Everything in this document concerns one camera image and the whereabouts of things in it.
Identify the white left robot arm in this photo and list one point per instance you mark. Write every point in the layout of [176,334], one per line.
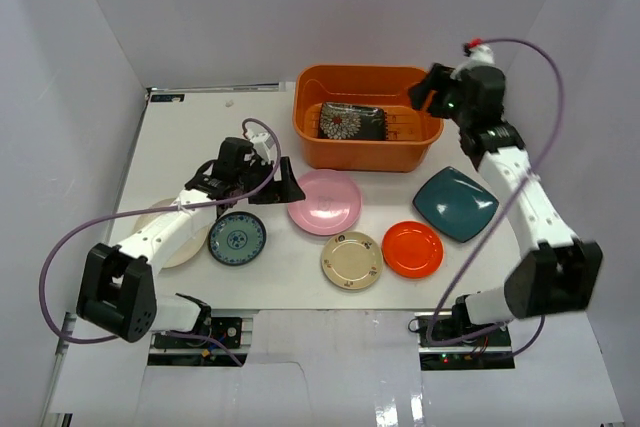
[117,291]

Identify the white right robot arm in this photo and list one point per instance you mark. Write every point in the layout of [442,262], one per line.
[557,271]

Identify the pink round plate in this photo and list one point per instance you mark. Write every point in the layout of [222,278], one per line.
[332,205]

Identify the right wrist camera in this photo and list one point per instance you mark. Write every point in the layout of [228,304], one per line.
[478,52]

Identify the beige round patterned plate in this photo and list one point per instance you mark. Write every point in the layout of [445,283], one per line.
[352,261]

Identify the orange round plate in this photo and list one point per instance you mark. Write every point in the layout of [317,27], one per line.
[412,249]

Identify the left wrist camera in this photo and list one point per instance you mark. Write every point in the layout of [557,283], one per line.
[263,144]

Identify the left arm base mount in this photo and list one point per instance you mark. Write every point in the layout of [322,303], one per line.
[227,330]

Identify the cream white round plate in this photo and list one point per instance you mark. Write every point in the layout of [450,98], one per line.
[169,233]

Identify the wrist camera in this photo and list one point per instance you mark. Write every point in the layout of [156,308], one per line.
[478,52]
[263,144]

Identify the orange plastic bin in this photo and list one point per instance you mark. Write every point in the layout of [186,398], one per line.
[410,133]

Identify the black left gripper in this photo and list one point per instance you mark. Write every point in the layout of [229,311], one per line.
[273,187]

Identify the black square floral plate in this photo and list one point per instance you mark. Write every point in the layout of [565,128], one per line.
[342,121]

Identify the blue floral round plate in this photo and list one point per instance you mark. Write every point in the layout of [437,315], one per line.
[237,238]

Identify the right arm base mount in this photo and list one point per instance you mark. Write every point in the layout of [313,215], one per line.
[477,353]

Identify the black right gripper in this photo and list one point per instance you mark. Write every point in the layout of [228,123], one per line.
[439,78]

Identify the teal square plate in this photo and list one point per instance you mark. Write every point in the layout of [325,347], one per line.
[455,205]

